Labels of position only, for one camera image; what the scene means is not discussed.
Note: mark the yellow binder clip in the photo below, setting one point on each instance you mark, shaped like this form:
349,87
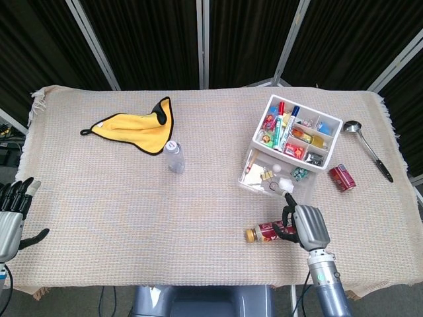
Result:
267,174

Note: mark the red soda can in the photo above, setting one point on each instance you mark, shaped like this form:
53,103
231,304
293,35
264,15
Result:
342,177

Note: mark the yellow microfiber cloth black trim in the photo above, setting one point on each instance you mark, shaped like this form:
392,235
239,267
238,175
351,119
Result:
132,130

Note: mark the clear plastic water bottle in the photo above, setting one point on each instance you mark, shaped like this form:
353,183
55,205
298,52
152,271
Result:
174,158

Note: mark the white metal table leg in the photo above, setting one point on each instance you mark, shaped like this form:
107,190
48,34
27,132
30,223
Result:
293,300

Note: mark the colourful red candy packet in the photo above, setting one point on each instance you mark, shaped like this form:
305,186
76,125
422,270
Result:
270,121

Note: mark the yellow eraser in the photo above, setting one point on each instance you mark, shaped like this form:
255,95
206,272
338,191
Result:
287,116

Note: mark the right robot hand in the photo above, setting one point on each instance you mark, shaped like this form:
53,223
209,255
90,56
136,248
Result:
310,228

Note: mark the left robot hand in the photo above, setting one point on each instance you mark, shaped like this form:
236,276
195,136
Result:
10,231

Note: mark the green yellow candy packet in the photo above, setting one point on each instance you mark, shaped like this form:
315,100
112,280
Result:
269,139

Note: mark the white cotton wad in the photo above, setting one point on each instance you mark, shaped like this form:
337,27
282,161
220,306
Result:
286,184

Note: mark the cluttered equipment shelf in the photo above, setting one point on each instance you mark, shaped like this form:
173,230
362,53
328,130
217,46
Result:
8,145

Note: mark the white marker blue cap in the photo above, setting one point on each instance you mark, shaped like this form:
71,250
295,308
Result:
290,127

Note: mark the small blue toy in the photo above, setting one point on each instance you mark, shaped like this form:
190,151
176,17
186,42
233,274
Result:
324,127

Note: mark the black folding screen white frame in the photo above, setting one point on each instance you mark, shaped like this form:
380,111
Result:
148,39

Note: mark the black binder clips pile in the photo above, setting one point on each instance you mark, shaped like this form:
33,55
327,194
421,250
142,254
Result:
315,158

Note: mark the beige woven tablecloth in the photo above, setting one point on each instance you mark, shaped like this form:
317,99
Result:
132,214

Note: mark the white plastic drawer organizer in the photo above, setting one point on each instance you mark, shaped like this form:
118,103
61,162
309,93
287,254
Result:
333,138

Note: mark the small yellow bottle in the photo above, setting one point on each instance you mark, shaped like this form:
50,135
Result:
320,141

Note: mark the wooden pencil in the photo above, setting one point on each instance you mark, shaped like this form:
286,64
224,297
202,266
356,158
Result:
252,163

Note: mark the red snack packet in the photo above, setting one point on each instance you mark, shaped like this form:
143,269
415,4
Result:
295,151

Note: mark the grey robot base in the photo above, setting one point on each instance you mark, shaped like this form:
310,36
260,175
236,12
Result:
198,302

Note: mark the small blue clip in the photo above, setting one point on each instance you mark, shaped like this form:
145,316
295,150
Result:
273,109

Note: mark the red Costa coffee bottle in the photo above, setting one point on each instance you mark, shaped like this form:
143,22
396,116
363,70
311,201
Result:
264,232

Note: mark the green circuit board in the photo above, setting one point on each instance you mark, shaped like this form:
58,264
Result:
299,173

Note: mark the green marker red cap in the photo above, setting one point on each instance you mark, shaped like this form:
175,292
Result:
279,128

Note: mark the clear plastic storage bin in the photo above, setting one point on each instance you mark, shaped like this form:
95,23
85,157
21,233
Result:
254,183

